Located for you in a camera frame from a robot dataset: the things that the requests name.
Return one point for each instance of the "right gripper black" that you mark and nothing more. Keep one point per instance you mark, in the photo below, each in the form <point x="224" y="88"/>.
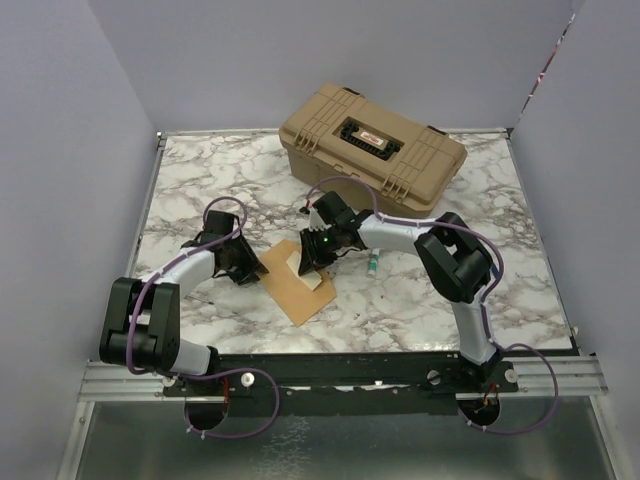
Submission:
<point x="311" y="258"/>

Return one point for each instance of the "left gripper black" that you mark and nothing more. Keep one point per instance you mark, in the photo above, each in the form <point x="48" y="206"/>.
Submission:
<point x="250" y="258"/>

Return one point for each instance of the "brown paper envelope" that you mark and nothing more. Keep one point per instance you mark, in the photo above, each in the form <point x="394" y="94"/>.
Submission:
<point x="297" y="302"/>

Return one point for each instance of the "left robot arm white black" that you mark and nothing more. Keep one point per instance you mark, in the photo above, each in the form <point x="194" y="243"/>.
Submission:
<point x="141" y="330"/>

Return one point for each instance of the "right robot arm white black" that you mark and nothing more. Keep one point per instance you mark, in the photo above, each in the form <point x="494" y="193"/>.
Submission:
<point x="458" y="266"/>

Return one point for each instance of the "green white glue stick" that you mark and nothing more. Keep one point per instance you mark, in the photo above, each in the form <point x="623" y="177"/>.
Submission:
<point x="373" y="262"/>

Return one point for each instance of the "tan plastic tool case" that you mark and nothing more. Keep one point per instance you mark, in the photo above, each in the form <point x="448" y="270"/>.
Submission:
<point x="340" y="141"/>

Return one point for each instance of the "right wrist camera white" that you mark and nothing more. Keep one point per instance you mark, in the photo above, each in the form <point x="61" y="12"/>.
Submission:
<point x="325" y="211"/>

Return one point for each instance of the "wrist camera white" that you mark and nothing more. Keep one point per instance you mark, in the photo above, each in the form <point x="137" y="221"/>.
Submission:
<point x="219" y="223"/>
<point x="325" y="211"/>

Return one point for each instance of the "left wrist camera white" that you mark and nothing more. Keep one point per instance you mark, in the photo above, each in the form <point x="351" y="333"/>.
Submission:
<point x="219" y="223"/>

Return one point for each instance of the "black mounting base rail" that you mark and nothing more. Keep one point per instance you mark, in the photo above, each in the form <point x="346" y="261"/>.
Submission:
<point x="344" y="384"/>

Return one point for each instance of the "aluminium frame rail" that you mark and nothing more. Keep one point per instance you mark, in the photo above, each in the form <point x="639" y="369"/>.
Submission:
<point x="573" y="376"/>

